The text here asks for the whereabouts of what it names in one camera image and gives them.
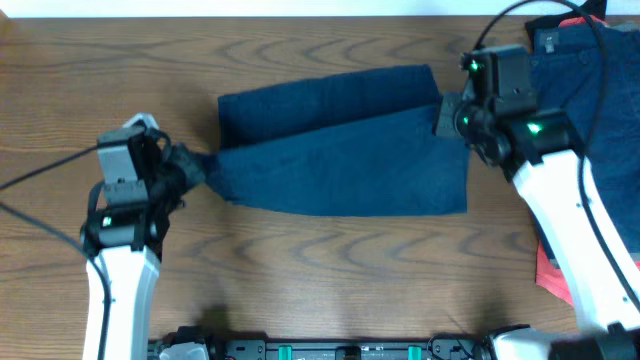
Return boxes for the navy blue shorts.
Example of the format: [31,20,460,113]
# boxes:
[530,24,639,259]
[202,65,469,217]

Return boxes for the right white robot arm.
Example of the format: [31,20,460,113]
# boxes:
[434,93,639,359]

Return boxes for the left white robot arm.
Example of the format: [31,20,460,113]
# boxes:
[81,144,205,359]

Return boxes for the stacked navy blue shorts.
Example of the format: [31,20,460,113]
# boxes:
[530,24,639,259]

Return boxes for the black garment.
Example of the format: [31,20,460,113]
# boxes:
[525,0,608,45]

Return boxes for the red garment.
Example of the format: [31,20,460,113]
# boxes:
[534,13,640,307]

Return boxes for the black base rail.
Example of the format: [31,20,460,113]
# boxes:
[146,327,492,360]

